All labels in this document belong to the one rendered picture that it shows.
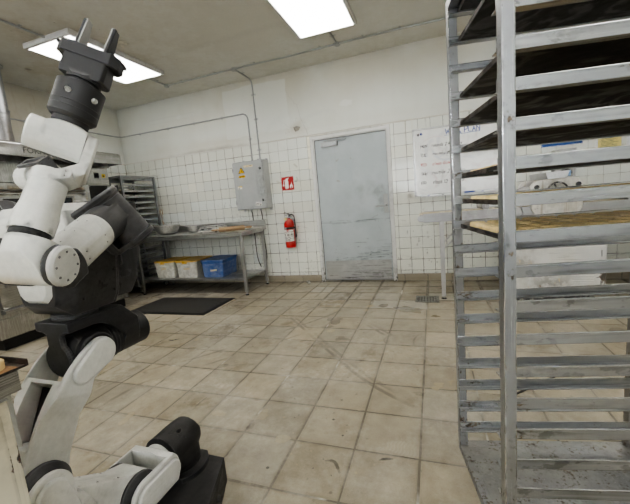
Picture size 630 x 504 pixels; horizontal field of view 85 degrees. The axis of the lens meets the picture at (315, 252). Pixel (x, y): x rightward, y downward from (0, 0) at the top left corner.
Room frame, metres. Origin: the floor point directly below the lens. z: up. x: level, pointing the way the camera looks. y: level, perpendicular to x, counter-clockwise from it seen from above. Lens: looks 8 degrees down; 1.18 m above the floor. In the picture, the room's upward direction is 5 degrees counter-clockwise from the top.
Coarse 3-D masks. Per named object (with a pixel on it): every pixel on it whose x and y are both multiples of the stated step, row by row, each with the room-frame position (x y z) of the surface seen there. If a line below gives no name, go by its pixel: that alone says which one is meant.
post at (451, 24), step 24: (456, 24) 1.26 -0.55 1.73; (456, 48) 1.26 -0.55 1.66; (456, 144) 1.26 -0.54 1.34; (456, 168) 1.26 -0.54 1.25; (456, 192) 1.26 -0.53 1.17; (456, 216) 1.26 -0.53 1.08; (456, 240) 1.26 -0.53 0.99; (456, 264) 1.26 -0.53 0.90; (456, 288) 1.26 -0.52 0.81; (456, 312) 1.27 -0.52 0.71; (456, 336) 1.28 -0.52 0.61; (456, 360) 1.29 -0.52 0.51
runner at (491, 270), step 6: (528, 264) 1.23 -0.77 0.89; (534, 264) 1.22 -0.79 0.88; (540, 264) 1.22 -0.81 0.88; (456, 270) 1.26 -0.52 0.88; (462, 270) 1.26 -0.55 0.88; (468, 270) 1.26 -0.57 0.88; (474, 270) 1.25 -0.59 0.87; (480, 270) 1.25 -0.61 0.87; (486, 270) 1.25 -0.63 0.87; (492, 270) 1.24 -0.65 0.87; (456, 276) 1.25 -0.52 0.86; (462, 276) 1.24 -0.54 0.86; (468, 276) 1.23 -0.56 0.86; (474, 276) 1.23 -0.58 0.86; (480, 276) 1.23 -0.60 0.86
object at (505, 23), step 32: (512, 0) 0.82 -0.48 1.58; (512, 32) 0.82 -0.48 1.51; (512, 64) 0.82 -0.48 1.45; (512, 96) 0.82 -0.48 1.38; (512, 128) 0.82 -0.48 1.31; (512, 160) 0.82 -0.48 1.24; (512, 192) 0.82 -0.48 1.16; (512, 224) 0.82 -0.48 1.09; (512, 256) 0.82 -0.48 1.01; (512, 288) 0.82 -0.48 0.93; (512, 320) 0.82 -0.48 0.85; (512, 352) 0.82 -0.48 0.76; (512, 384) 0.82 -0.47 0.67; (512, 416) 0.82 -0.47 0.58; (512, 448) 0.82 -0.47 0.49; (512, 480) 0.82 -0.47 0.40
